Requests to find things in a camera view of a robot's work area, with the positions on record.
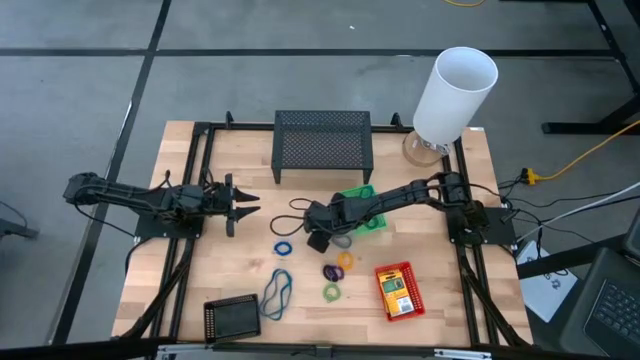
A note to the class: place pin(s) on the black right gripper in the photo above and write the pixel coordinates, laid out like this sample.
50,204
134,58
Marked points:
325,217

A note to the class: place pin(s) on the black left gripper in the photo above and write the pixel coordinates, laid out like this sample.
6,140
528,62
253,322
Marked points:
215,202

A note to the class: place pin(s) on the green plastic basket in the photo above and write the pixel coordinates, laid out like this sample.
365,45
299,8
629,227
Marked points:
356,191

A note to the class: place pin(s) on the yellow coil wristband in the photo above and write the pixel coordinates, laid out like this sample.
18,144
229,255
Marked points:
339,260

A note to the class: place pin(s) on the blue coil wristband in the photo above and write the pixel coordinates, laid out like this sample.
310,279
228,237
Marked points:
275,248

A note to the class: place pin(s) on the purple coil wristband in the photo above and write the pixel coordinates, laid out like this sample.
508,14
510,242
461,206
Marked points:
326,273

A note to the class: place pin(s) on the green coil wristband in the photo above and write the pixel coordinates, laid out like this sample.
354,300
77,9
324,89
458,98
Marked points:
325,293

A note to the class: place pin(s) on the blue rubber band loop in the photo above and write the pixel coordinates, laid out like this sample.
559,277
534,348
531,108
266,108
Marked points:
290,292

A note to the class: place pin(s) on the green yellow crayon box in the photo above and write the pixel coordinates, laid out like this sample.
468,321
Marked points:
395,292

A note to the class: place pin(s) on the red plastic basket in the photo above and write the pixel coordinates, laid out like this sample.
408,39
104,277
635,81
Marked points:
415,285

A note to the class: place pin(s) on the black plastic basket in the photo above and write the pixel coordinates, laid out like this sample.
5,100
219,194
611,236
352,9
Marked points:
232,319

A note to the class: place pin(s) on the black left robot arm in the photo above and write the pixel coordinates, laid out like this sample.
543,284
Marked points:
125,195

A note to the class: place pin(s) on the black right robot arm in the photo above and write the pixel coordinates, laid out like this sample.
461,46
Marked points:
400,195

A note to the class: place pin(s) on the black desk edge bar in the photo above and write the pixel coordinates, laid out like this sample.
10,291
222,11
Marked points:
565,257

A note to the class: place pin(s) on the black desk stand legs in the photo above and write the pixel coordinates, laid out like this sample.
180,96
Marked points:
575,128

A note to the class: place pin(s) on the black mesh shelf riser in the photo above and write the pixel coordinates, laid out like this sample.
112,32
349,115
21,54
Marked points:
322,147

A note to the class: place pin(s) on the round wooden lamp base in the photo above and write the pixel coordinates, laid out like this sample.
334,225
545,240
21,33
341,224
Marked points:
415,152

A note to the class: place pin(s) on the black stand foot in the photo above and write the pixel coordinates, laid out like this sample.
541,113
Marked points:
20,231

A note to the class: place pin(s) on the white flat box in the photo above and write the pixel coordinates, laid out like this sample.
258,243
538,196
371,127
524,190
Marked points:
545,295

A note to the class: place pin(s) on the black laptop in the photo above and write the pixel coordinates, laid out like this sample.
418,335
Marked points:
610,305

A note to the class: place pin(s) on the black table frame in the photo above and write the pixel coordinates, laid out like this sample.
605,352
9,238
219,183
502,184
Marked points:
240,126

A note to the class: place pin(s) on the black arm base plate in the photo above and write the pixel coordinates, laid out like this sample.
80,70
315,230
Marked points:
500,235
165,231

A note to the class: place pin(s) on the black camera rig bar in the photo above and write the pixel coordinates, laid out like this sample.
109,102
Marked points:
75,350

